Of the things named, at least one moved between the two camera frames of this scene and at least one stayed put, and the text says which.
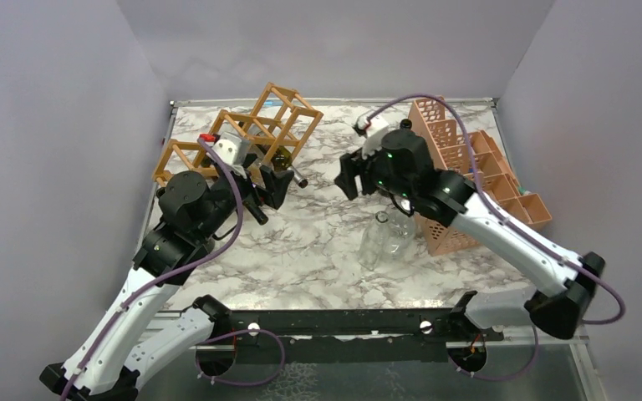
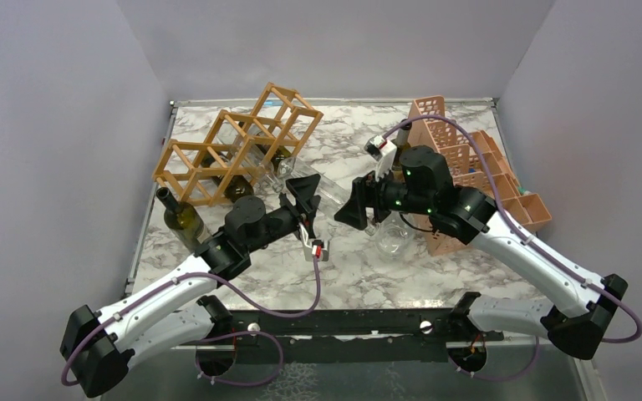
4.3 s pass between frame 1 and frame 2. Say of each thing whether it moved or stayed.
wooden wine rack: stayed
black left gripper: moved
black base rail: stayed
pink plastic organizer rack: stayed
